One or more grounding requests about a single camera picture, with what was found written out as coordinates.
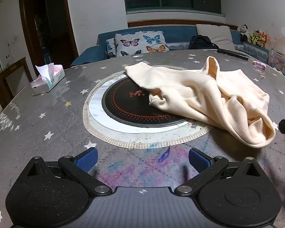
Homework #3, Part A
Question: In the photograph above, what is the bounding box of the grey star-printed tablecloth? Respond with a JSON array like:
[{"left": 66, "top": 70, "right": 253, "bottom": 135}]
[{"left": 0, "top": 50, "right": 285, "bottom": 228}]

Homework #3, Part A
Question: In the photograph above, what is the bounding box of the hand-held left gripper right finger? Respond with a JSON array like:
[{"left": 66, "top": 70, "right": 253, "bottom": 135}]
[{"left": 174, "top": 148, "right": 268, "bottom": 196}]

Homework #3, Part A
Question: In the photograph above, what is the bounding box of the small pink object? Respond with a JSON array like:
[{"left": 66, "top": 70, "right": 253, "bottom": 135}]
[{"left": 252, "top": 60, "right": 266, "bottom": 70}]

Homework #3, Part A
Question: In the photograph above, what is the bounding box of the blue sofa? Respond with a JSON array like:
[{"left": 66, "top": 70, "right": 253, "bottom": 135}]
[{"left": 70, "top": 25, "right": 271, "bottom": 68}]

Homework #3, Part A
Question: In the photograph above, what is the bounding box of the black bag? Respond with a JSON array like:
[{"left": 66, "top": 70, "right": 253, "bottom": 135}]
[{"left": 188, "top": 35, "right": 219, "bottom": 50}]

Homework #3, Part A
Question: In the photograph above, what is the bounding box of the beige pillow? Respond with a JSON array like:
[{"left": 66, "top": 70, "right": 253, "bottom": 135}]
[{"left": 196, "top": 24, "right": 235, "bottom": 51}]

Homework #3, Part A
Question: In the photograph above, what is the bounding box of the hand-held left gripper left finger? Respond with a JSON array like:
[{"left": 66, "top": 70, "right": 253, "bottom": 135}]
[{"left": 19, "top": 147, "right": 112, "bottom": 196}]

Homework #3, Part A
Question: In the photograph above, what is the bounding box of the panda plush toy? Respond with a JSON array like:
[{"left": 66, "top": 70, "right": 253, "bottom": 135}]
[{"left": 239, "top": 24, "right": 252, "bottom": 43}]

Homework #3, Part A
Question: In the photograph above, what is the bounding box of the dark wooden door frame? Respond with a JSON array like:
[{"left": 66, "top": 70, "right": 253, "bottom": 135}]
[{"left": 18, "top": 0, "right": 79, "bottom": 63}]

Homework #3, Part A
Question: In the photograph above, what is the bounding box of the black remote control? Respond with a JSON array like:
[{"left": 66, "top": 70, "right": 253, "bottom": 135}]
[{"left": 217, "top": 48, "right": 249, "bottom": 60}]

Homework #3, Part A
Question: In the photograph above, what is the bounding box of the cream garment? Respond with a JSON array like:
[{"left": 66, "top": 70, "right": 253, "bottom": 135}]
[{"left": 124, "top": 56, "right": 276, "bottom": 149}]

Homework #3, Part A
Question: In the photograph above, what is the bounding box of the tissue box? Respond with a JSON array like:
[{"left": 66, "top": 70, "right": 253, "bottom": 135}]
[{"left": 30, "top": 63, "right": 65, "bottom": 96}]

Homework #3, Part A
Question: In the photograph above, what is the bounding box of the large butterfly pillow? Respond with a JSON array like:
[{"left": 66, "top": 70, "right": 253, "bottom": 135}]
[{"left": 114, "top": 30, "right": 169, "bottom": 57}]

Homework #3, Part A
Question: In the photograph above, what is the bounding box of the small butterfly pillow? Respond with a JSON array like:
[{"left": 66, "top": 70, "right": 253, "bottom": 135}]
[{"left": 106, "top": 38, "right": 118, "bottom": 59}]

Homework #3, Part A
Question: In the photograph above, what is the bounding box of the round black induction cooktop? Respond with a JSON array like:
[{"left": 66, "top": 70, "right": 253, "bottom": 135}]
[{"left": 102, "top": 77, "right": 188, "bottom": 125}]

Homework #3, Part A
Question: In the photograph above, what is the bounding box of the orange plush toy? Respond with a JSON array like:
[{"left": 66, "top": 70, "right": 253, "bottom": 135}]
[{"left": 258, "top": 32, "right": 269, "bottom": 48}]

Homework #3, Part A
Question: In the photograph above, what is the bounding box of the clear plastic bag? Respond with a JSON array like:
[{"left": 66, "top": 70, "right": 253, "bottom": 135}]
[{"left": 267, "top": 49, "right": 285, "bottom": 81}]

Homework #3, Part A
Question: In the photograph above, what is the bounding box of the plush bear with yellow vest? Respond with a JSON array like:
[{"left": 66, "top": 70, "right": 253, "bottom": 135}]
[{"left": 249, "top": 30, "right": 262, "bottom": 45}]

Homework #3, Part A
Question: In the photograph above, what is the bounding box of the white cooktop ring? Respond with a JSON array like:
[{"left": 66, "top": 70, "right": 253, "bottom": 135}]
[{"left": 83, "top": 65, "right": 213, "bottom": 149}]

